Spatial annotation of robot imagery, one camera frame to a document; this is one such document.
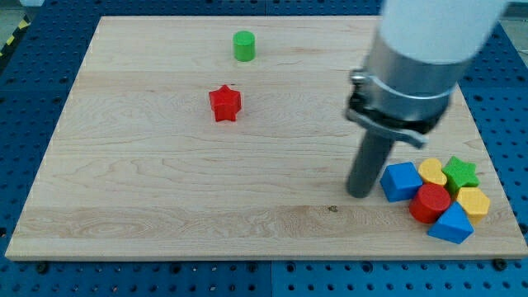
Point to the grey cylindrical pointer rod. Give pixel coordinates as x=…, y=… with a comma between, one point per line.
x=368, y=163

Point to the blue triangle block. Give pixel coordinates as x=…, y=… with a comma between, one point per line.
x=453, y=225

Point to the green cylinder block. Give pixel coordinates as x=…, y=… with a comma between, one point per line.
x=244, y=46

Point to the yellow hexagon block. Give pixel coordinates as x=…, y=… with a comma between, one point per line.
x=474, y=203

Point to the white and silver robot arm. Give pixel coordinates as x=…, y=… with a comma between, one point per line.
x=420, y=50

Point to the light wooden board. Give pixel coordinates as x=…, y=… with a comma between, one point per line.
x=137, y=168

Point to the blue cube block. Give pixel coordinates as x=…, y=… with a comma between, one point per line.
x=400, y=181

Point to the yellow heart block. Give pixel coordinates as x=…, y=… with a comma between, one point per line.
x=430, y=171

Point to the red star block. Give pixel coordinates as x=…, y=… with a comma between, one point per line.
x=225, y=103

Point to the green star block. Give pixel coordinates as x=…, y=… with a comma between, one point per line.
x=459, y=174

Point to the red cylinder block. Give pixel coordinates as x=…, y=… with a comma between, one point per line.
x=429, y=203

